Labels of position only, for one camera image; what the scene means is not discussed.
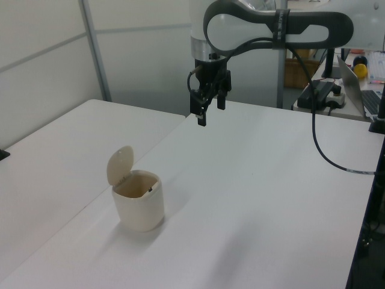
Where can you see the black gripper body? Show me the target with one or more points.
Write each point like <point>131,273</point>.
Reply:
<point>210,72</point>

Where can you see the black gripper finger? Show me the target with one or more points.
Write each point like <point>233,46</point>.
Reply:
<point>221,102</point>
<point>201,119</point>

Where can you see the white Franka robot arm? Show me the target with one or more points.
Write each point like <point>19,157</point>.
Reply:
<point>285,27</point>

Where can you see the small cream bin with lid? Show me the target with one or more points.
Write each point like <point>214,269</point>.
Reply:
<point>139,210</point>

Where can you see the grey metal column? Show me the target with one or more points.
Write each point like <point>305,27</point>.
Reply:
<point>281,78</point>

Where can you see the wooden box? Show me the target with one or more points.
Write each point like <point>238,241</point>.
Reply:
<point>293,75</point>

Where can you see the black power box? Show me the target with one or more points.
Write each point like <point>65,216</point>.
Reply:
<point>309,94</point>

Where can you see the white emergency stop button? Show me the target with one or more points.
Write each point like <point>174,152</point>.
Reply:
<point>337,97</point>

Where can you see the black monitor stand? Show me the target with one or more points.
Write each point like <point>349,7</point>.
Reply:
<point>330,63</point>

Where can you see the silver laptop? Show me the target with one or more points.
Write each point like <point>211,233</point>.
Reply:
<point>350,81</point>

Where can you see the yellow ball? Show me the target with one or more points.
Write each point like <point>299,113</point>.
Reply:
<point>360,71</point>

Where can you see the dark blue cup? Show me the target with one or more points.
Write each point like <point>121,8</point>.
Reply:
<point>361,59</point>

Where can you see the orange bowl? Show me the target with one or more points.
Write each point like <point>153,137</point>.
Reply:
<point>359,50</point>

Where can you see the white keyboard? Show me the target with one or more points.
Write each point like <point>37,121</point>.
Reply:
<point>377,67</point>

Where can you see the black pole with clamp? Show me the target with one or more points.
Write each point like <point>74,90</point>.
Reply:
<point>381,114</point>

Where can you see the grey partition post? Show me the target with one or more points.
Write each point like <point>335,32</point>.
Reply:
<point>96,51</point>

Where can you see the black metal frame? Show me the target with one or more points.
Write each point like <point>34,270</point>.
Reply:
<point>373,228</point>

